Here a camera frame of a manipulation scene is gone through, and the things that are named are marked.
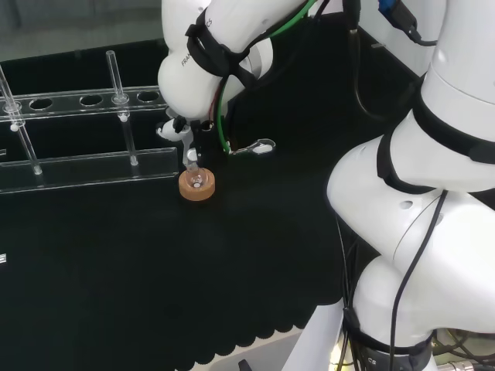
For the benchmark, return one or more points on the small white label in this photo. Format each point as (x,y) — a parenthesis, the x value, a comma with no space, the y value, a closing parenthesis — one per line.
(2,259)

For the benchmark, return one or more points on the clear glass round-bottom flask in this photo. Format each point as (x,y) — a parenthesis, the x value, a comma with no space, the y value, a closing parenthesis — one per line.
(196,181)

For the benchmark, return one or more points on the clear glass weighing funnel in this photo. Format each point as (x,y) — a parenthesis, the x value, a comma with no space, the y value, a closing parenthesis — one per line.
(261,146)

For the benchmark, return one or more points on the black bench cloth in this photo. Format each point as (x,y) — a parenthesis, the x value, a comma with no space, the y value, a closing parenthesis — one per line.
(116,270)

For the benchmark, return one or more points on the clear acrylic funnel stand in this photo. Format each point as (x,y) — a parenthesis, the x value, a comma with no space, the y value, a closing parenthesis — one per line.
(96,166)

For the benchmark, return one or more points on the white bench frame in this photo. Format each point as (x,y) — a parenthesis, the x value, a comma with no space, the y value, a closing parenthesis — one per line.
(309,348)

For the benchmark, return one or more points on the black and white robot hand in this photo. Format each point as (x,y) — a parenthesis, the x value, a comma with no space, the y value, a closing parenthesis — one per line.
(203,139)

